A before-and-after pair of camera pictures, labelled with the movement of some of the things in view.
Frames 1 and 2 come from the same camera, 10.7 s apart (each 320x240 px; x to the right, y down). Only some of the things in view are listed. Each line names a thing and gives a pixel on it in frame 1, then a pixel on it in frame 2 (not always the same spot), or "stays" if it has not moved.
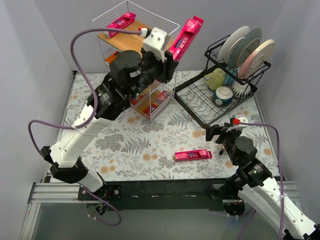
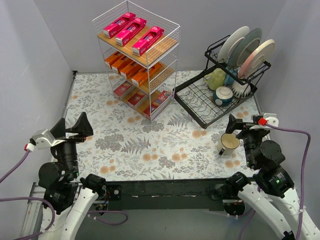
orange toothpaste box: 112,57 stays
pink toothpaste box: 186,36 to 139,23
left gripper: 169,66 to 69,137
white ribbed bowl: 240,91 stays
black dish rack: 221,86 stays
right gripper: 216,131 to 244,128
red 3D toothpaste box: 164,99 stays
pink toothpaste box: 127,18 stays
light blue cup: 228,80 stays
